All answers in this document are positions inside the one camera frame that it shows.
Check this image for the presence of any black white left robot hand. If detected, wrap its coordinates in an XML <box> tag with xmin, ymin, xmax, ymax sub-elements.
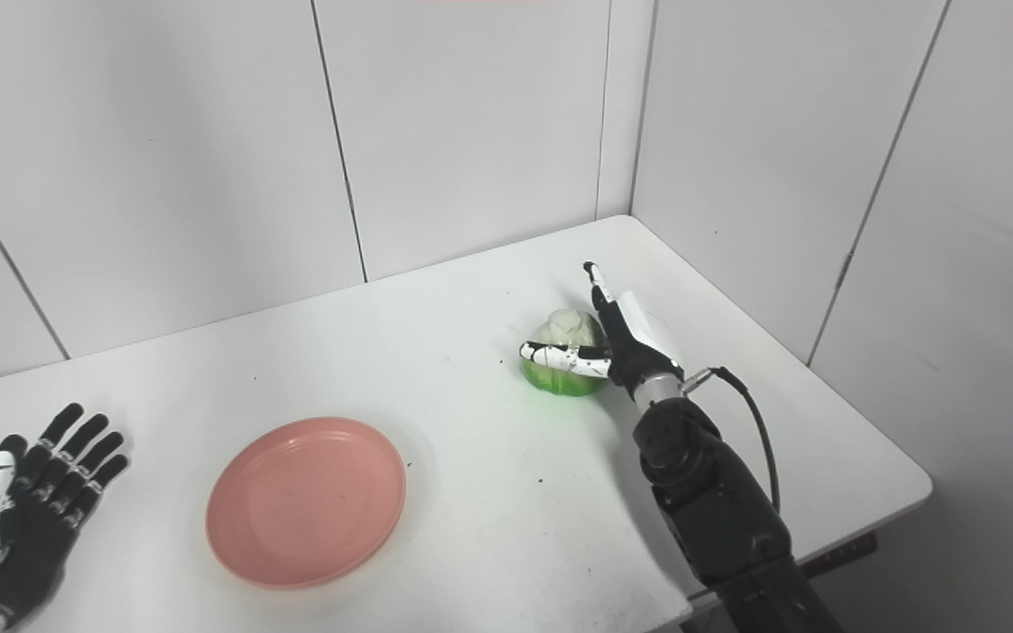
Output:
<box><xmin>0</xmin><ymin>403</ymin><xmax>130</xmax><ymax>629</ymax></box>

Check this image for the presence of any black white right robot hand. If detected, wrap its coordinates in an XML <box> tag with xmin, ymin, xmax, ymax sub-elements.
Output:
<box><xmin>519</xmin><ymin>261</ymin><xmax>686</xmax><ymax>392</ymax></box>

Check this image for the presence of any green white toy cabbage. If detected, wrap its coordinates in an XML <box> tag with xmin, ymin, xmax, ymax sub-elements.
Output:
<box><xmin>520</xmin><ymin>309</ymin><xmax>609</xmax><ymax>397</ymax></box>

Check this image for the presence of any pink round plate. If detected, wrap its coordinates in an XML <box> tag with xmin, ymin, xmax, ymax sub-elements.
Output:
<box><xmin>205</xmin><ymin>417</ymin><xmax>407</xmax><ymax>591</ymax></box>

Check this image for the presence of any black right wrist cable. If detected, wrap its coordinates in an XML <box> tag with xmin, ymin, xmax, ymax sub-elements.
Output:
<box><xmin>681</xmin><ymin>367</ymin><xmax>782</xmax><ymax>515</ymax></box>

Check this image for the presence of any black under-table frame bar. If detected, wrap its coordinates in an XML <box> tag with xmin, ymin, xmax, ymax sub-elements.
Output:
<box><xmin>801</xmin><ymin>530</ymin><xmax>878</xmax><ymax>581</ymax></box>

